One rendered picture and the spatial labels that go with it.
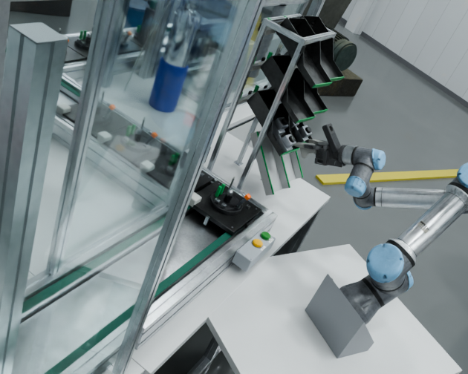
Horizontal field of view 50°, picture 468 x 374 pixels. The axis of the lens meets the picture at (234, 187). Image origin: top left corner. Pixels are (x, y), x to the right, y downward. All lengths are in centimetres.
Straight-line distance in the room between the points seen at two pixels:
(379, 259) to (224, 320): 56
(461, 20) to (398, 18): 132
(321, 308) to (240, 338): 33
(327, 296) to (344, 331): 13
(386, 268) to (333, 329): 32
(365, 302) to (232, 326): 46
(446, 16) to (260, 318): 866
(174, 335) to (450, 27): 884
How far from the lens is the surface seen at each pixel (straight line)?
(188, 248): 188
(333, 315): 185
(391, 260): 170
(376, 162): 192
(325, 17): 721
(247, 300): 188
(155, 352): 162
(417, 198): 197
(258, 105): 214
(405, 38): 1046
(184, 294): 165
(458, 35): 985
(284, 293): 198
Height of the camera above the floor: 213
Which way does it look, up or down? 32 degrees down
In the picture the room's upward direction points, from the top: 23 degrees clockwise
